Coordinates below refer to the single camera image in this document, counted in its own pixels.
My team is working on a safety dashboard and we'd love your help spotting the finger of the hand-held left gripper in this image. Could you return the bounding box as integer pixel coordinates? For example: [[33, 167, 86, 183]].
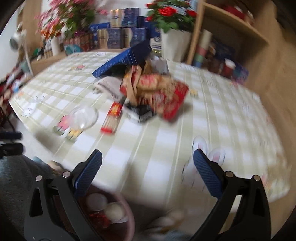
[[0, 132, 22, 141], [0, 143, 24, 155]]

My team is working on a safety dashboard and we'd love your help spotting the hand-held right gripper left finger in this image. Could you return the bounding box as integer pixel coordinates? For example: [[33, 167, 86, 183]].
[[24, 149, 103, 241]]

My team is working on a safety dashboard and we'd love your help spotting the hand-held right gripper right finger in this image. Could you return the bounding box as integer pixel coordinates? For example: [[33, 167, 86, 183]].
[[192, 149, 271, 241]]

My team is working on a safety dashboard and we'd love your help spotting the red foil wrapper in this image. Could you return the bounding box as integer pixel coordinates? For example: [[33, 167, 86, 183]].
[[89, 211, 110, 229]]

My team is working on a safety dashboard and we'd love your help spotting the red cigarette box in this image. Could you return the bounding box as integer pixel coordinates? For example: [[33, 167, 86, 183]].
[[100, 102, 123, 135]]

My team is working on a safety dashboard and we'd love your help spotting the dark red plastic bin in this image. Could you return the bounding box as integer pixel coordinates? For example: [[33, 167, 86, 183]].
[[76, 184, 136, 241]]

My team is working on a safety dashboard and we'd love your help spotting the black package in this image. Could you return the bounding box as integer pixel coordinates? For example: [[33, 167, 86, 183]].
[[124, 103, 154, 123]]

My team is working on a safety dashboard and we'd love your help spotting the white cloth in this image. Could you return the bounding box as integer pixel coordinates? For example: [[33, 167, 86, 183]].
[[94, 76, 121, 95]]

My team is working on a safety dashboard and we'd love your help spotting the red and brown snack bag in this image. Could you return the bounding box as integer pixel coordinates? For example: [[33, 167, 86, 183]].
[[120, 66, 189, 121]]

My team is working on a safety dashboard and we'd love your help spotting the dark blue cardboard box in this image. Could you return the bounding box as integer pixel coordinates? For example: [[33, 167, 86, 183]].
[[92, 38, 152, 78]]

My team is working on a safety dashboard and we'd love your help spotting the grey plastic wrapper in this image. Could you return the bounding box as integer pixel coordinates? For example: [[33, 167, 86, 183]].
[[148, 57, 170, 75]]

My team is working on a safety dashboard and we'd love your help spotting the clear plastic wrapper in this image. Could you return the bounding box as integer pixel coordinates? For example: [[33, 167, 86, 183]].
[[69, 107, 99, 129]]

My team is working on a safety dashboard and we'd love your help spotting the checked bunny tablecloth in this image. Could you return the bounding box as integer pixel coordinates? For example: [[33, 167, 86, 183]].
[[8, 51, 290, 202]]

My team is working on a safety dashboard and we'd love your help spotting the small white fan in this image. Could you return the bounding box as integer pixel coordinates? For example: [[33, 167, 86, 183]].
[[10, 29, 27, 50]]

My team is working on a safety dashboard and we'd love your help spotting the white vase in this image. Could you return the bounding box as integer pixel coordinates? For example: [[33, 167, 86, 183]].
[[50, 37, 61, 56]]

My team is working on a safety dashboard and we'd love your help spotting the small blue box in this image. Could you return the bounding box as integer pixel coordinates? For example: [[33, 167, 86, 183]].
[[231, 62, 249, 84]]

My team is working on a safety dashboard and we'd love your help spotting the red cup white lid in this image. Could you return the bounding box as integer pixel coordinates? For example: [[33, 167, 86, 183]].
[[221, 58, 236, 78]]

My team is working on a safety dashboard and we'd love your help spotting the brown cup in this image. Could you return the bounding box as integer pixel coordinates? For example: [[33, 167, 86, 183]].
[[208, 44, 223, 73]]

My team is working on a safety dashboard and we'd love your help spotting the stack of pastel paper cups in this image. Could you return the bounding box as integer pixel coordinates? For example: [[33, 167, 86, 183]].
[[192, 29, 213, 67]]

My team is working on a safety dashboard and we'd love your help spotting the white flower pot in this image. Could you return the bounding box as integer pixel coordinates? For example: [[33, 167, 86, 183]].
[[160, 29, 192, 62]]

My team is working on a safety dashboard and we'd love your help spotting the pink blossom bouquet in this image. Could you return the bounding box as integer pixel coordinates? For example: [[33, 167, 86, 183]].
[[35, 0, 109, 40]]

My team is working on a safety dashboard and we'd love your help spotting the gold and blue gift box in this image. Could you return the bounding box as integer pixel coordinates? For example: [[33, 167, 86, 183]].
[[124, 28, 148, 48], [97, 28, 124, 49], [110, 8, 140, 28]]

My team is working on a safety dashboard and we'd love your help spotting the flat blue box white print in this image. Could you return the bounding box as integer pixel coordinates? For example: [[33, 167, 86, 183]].
[[89, 23, 111, 33]]

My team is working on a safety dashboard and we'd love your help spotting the dark blue box round badge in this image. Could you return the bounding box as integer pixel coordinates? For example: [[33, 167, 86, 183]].
[[149, 30, 162, 50]]

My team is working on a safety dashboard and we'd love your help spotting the wooden shelf unit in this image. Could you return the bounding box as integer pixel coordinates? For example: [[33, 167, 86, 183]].
[[16, 0, 271, 79]]

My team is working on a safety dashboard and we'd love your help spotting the dark blue box red label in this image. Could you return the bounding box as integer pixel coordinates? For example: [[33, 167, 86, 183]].
[[137, 16, 151, 29]]

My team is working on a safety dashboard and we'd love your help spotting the red rose bouquet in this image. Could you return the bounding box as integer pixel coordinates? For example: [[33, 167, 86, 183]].
[[146, 0, 197, 33]]

